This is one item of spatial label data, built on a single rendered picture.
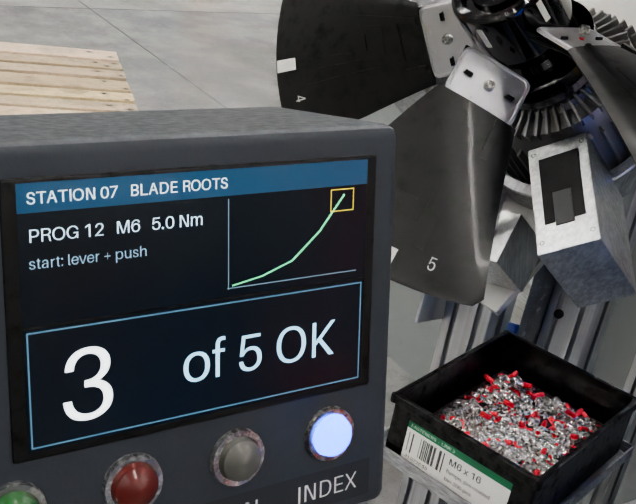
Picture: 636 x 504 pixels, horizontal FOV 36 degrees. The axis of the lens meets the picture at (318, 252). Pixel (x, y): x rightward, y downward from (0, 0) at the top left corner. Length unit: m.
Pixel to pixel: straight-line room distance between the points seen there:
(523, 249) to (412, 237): 0.20
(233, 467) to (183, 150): 0.14
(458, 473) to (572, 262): 0.30
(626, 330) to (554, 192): 0.94
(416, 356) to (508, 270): 1.36
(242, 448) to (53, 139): 0.16
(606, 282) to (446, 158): 0.23
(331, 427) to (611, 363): 1.65
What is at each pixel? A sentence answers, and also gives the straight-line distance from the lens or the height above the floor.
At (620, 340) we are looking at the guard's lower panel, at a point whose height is 0.49.
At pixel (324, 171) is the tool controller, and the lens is 0.43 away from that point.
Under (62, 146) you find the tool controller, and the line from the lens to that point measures 0.38.
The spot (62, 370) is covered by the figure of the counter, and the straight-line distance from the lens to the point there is 0.39.
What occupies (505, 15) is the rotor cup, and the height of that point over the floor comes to 1.20.
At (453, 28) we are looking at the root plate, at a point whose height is 1.15.
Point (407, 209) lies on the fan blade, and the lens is 1.07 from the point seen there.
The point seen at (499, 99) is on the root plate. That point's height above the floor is 1.10.
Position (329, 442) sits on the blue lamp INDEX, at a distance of 0.46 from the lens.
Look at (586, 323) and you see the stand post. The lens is 1.58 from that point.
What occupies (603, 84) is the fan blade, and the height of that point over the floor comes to 1.17.
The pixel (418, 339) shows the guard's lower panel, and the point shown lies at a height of 0.16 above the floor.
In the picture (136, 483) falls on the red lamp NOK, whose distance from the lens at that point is 0.42.
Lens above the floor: 1.39
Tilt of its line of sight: 25 degrees down
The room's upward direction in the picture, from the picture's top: 11 degrees clockwise
